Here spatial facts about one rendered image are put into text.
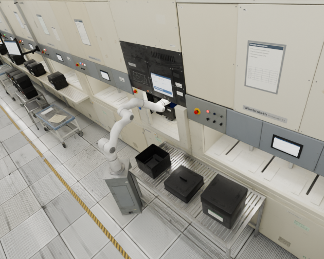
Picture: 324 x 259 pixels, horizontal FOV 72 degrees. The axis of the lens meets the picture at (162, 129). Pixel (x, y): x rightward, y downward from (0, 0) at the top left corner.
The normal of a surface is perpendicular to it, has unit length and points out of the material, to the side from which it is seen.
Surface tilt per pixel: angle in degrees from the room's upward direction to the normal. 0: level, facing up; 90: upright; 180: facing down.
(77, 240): 0
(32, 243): 0
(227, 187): 0
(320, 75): 90
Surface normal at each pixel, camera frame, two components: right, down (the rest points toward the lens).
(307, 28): -0.70, 0.54
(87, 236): -0.16, -0.76
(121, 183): 0.00, 0.63
